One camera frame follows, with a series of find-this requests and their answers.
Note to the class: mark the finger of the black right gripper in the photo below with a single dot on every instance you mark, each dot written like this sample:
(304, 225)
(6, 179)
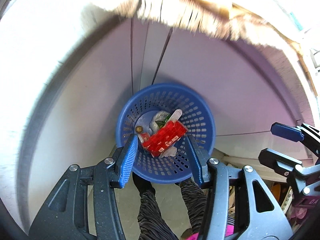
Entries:
(281, 164)

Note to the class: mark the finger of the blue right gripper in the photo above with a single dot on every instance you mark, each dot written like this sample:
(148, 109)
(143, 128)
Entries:
(287, 132)

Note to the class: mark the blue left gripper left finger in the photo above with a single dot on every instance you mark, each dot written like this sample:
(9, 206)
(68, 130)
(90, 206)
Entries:
(126, 160)

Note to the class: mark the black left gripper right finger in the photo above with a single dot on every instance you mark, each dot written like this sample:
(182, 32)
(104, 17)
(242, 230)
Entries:
(197, 158)

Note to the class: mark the white tissue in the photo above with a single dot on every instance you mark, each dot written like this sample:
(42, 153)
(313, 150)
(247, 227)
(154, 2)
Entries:
(170, 152)

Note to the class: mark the red white snack box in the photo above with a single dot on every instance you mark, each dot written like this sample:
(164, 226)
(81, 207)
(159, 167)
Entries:
(165, 138)

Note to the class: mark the red white yogurt cup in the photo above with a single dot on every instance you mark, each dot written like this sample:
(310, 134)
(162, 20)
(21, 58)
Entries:
(143, 137)

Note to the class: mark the green milk carton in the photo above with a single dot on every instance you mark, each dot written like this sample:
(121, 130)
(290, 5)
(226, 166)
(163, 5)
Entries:
(161, 124)

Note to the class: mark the blue plastic trash basket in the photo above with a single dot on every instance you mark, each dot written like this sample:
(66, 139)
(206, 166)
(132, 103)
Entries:
(196, 117)

